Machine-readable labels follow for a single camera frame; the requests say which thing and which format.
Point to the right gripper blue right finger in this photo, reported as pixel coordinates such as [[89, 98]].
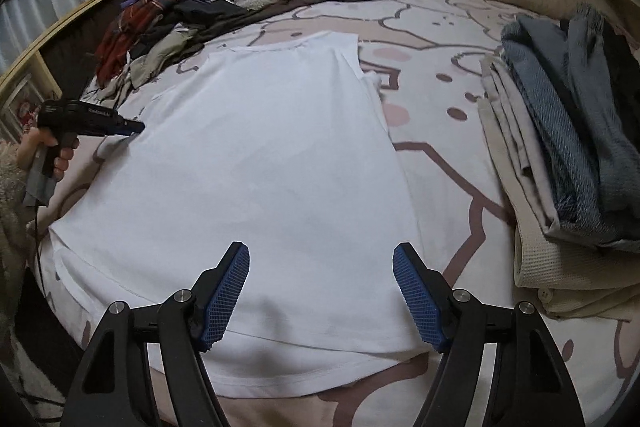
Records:
[[530, 384]]

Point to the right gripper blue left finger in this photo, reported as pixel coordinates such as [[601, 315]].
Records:
[[113, 384]]

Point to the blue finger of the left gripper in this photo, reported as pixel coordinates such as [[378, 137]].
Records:
[[132, 126]]

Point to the white t-shirt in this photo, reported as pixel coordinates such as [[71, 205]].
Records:
[[285, 149]]

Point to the person left hand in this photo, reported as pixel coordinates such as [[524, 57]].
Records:
[[29, 145]]

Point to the framed picture on shelf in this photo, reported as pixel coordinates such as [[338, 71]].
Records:
[[20, 103]]

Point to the olive khaki garment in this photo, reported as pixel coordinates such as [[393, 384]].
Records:
[[141, 70]]

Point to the red plaid shirt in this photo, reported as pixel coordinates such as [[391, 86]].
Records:
[[123, 33]]

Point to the folded beige trousers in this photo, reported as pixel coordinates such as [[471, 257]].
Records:
[[571, 279]]

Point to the black garment in pile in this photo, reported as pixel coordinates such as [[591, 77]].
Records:
[[196, 12]]

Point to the folded blue jeans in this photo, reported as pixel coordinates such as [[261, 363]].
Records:
[[562, 74]]

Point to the folded black garment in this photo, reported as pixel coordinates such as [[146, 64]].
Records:
[[624, 73]]

